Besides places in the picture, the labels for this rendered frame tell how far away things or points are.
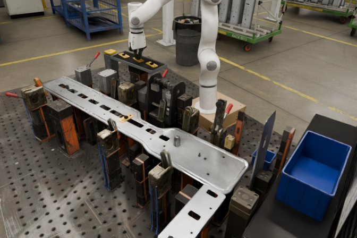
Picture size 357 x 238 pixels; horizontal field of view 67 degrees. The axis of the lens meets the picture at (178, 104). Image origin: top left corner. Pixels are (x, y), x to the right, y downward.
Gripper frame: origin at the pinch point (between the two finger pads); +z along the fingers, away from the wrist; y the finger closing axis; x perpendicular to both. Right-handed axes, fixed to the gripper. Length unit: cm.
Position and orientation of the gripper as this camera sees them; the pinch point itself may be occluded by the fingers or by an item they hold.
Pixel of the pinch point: (138, 55)
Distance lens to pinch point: 174.9
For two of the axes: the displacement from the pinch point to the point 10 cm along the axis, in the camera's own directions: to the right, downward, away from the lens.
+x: 6.0, 4.3, -6.7
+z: -0.2, 8.5, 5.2
